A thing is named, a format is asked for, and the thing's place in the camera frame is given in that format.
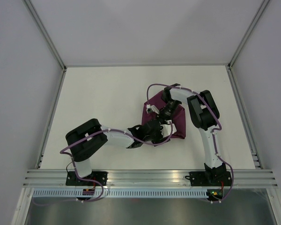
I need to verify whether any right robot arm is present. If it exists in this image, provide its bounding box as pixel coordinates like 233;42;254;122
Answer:
159;84;226;185

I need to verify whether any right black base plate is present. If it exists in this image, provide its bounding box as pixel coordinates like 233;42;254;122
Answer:
184;171;232;187

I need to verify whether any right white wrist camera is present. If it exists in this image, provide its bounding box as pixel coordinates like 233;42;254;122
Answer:
146;104;160;114

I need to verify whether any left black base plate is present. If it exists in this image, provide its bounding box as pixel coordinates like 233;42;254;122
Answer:
66;171;108;186

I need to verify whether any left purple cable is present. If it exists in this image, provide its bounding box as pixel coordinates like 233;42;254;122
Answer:
32;123;174;207

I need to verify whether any right aluminium frame post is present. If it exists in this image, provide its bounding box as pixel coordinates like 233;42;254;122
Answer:
227;0;271;70

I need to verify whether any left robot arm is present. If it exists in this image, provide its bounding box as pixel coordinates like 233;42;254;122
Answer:
61;119;176;186

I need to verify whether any left aluminium frame post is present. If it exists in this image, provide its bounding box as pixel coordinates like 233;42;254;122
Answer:
22;0;67;71

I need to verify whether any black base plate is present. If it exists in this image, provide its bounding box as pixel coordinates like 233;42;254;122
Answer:
66;171;108;186
184;171;232;187

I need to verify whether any aluminium frame post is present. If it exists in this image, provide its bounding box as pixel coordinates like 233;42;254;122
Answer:
22;0;67;71
227;0;271;70

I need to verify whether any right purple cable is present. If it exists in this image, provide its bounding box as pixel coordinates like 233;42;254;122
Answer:
146;83;234;204

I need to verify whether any purple cable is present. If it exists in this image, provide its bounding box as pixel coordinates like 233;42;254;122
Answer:
146;83;234;204
32;123;174;207

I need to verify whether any aluminium mounting rail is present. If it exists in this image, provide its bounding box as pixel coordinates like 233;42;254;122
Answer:
22;169;278;188

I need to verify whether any purple cloth napkin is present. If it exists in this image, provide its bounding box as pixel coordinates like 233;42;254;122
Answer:
141;91;186;139

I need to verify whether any slotted white cable duct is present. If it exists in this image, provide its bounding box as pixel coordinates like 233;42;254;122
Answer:
32;188;207;198

